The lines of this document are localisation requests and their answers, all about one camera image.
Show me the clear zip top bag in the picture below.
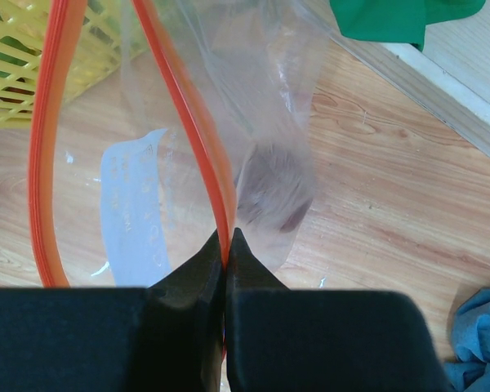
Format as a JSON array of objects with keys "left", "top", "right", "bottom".
[{"left": 28, "top": 1, "right": 327, "bottom": 287}]

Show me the dark red apple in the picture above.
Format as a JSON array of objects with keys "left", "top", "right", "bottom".
[{"left": 234, "top": 140, "right": 315, "bottom": 234}]

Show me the blue cloth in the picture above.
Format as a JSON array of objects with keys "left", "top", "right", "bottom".
[{"left": 444, "top": 288, "right": 490, "bottom": 392}]

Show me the yellow plastic basket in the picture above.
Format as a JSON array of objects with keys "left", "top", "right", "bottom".
[{"left": 0, "top": 0, "right": 146, "bottom": 128}]

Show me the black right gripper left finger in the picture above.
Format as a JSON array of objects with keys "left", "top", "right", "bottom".
[{"left": 0, "top": 234, "right": 225, "bottom": 391}]

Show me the green shirt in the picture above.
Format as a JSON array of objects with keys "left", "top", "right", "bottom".
[{"left": 328, "top": 0, "right": 485, "bottom": 51}]

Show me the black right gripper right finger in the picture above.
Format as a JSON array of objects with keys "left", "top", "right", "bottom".
[{"left": 225, "top": 229, "right": 448, "bottom": 391}]

